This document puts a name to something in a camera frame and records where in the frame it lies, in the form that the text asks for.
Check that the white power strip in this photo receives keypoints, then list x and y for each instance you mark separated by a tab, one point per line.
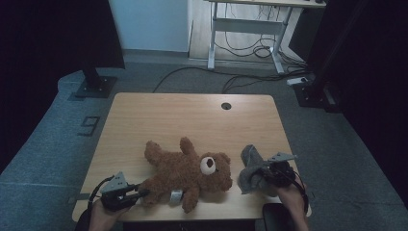
296	81

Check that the person's left hand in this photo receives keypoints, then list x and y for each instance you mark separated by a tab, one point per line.
106	216

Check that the brown teddy bear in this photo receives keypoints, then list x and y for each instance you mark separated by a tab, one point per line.
186	173

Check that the white metal desk frame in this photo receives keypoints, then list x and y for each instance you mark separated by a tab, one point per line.
247	26

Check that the black stand with base plate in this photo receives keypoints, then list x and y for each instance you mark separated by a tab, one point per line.
96	85
316	89

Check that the person's right hand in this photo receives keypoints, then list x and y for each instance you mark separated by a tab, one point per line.
290	197

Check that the dark curtain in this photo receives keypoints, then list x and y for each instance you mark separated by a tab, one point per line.
48	48
375	80

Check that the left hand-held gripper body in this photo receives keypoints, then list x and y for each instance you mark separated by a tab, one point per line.
115	189

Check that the grey cloth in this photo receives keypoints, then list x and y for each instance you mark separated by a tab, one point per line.
251	174

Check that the black tape floor marking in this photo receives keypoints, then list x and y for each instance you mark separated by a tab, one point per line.
89	125

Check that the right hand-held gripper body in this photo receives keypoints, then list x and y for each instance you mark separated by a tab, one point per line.
280	171

